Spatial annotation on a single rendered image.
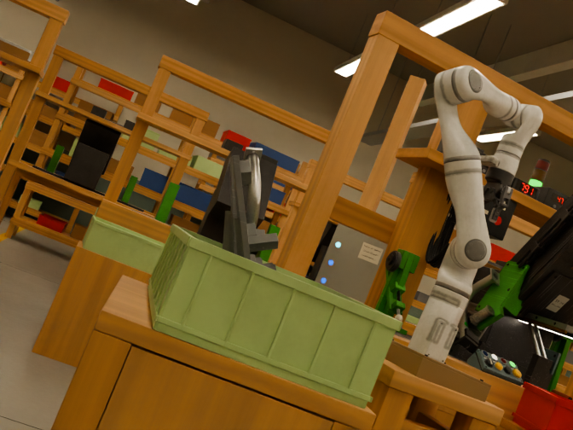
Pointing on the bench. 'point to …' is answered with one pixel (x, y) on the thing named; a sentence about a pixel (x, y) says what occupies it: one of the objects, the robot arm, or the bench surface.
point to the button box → (494, 367)
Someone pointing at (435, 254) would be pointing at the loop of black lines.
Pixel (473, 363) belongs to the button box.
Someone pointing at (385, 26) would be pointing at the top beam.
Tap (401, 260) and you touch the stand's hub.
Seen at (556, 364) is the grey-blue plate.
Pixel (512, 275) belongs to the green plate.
